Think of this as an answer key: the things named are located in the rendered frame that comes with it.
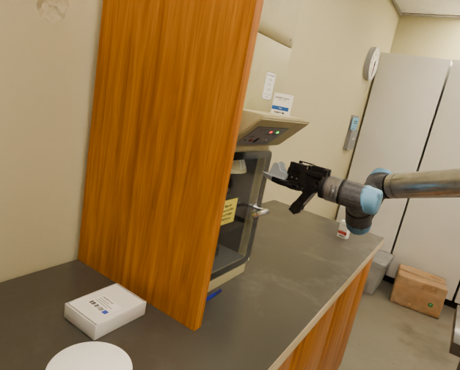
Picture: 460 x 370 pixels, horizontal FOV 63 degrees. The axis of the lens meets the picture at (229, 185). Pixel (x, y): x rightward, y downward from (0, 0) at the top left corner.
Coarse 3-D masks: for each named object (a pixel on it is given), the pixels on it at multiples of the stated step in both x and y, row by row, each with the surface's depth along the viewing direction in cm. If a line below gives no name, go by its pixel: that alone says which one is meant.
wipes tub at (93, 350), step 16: (64, 352) 61; (80, 352) 61; (96, 352) 62; (112, 352) 63; (48, 368) 57; (64, 368) 58; (80, 368) 58; (96, 368) 59; (112, 368) 59; (128, 368) 60
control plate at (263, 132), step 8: (256, 128) 93; (264, 128) 97; (272, 128) 100; (280, 128) 104; (288, 128) 108; (248, 136) 96; (256, 136) 99; (264, 136) 103; (272, 136) 107; (240, 144) 99; (248, 144) 103; (256, 144) 107; (264, 144) 111
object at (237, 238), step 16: (240, 160) 106; (256, 160) 114; (240, 176) 109; (256, 176) 117; (240, 192) 112; (256, 192) 121; (240, 208) 115; (224, 224) 110; (240, 224) 118; (256, 224) 128; (224, 240) 112; (240, 240) 121; (224, 256) 115; (240, 256) 124; (224, 272) 118
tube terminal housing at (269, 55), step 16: (256, 48) 99; (272, 48) 106; (288, 48) 114; (256, 64) 101; (272, 64) 108; (256, 80) 104; (256, 96) 106; (272, 96) 114; (240, 272) 131; (208, 288) 115
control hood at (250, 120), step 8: (248, 112) 90; (256, 112) 91; (264, 112) 102; (248, 120) 90; (256, 120) 89; (264, 120) 91; (272, 120) 94; (280, 120) 98; (288, 120) 102; (296, 120) 106; (304, 120) 111; (240, 128) 92; (248, 128) 91; (296, 128) 113; (240, 136) 93; (280, 136) 112; (288, 136) 117; (272, 144) 116
